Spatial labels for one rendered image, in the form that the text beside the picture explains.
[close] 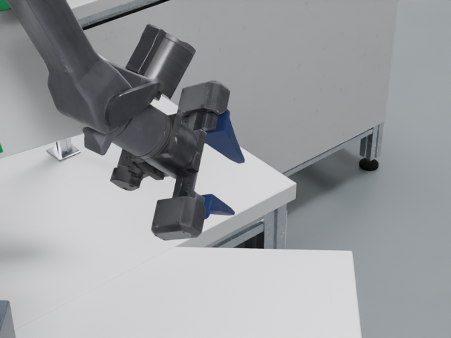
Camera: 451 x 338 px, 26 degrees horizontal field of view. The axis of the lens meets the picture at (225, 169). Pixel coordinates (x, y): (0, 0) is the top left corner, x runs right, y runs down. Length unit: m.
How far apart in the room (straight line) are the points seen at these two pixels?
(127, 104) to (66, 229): 0.46
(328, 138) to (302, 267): 1.47
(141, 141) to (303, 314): 0.36
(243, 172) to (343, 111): 1.29
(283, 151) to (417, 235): 0.46
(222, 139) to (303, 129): 1.54
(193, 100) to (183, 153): 0.09
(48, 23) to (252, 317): 0.53
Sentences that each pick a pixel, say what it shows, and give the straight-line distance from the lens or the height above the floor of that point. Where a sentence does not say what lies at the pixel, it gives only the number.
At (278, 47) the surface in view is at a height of 0.57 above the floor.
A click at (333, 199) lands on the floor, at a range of 2.90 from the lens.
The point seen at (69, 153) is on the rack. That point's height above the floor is 0.86.
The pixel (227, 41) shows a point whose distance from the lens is 2.34.
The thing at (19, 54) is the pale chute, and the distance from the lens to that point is 1.39.
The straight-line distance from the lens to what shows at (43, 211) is 1.45.
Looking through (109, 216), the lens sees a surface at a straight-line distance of 1.43.
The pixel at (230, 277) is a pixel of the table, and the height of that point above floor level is 0.86.
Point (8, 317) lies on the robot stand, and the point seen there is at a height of 1.05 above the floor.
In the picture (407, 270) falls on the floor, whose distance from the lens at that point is 2.68.
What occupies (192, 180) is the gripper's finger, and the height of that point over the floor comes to 1.09.
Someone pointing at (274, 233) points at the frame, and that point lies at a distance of 1.53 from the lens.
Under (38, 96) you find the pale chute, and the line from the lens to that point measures 1.37.
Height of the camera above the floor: 1.73
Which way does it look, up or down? 35 degrees down
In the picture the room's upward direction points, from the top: straight up
